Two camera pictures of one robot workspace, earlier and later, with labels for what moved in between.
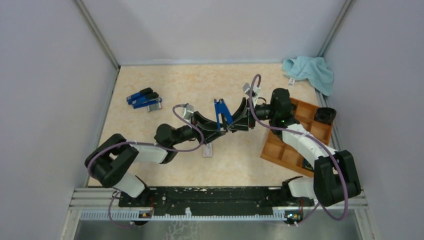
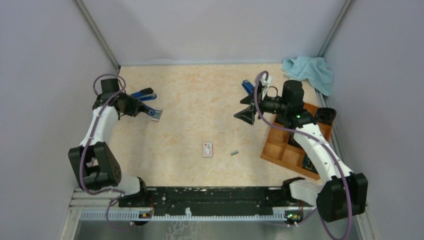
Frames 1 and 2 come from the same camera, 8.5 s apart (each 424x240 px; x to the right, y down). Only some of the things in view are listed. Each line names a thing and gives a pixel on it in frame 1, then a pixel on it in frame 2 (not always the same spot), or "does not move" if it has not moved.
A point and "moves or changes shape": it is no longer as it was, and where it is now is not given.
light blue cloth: x=313 y=68 does not move
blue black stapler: x=145 y=91 does not move
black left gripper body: x=199 y=132 → x=130 y=104
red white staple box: x=207 y=150 does not move
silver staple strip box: x=154 y=107 → x=158 y=113
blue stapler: x=220 y=107 moves or changes shape
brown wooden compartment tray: x=276 y=151 does not move
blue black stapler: x=150 y=98 → x=151 y=111
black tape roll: x=325 y=115 does not move
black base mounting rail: x=215 y=198 does not move
